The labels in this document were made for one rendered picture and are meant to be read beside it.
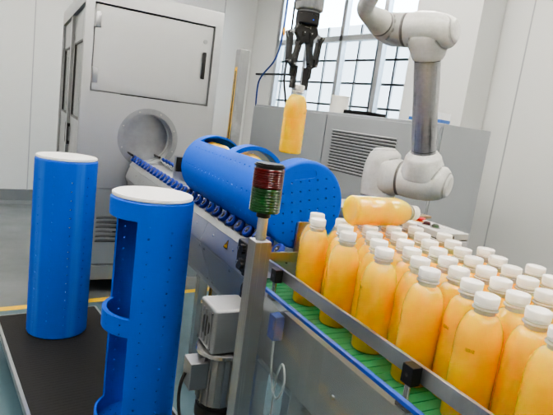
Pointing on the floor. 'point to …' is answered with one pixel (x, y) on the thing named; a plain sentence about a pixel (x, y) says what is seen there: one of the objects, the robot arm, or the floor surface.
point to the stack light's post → (248, 326)
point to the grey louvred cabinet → (355, 127)
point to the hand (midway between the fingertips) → (299, 78)
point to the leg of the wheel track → (197, 313)
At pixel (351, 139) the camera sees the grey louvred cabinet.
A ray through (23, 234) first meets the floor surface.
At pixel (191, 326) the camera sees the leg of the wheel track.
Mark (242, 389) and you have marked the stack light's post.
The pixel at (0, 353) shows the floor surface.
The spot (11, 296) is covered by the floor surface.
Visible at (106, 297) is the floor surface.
